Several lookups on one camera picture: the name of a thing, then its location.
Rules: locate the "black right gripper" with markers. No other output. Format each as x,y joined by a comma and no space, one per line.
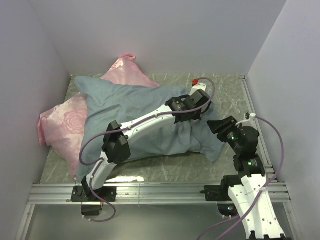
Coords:
220,127

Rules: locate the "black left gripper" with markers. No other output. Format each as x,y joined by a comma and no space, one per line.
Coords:
197,115

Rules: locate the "blue-grey pillowcase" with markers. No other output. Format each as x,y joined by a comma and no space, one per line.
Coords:
108,102

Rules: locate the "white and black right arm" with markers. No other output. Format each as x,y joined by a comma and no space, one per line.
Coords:
248,189

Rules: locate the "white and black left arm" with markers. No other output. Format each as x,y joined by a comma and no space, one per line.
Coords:
118,138

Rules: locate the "pink satin rose pillow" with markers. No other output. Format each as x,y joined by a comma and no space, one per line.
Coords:
62,127

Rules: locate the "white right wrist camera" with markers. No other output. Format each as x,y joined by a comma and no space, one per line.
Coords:
249,117

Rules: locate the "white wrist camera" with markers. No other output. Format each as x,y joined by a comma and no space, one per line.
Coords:
249,117
197,85

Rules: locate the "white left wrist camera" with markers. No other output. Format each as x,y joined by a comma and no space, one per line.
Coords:
197,85

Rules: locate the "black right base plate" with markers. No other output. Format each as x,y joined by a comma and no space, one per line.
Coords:
215,193

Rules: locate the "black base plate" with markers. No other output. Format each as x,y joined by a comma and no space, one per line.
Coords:
215,193
91,206

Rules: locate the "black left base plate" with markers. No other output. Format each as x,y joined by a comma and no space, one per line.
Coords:
91,206

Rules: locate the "aluminium frame rail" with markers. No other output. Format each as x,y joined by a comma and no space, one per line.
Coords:
159,198

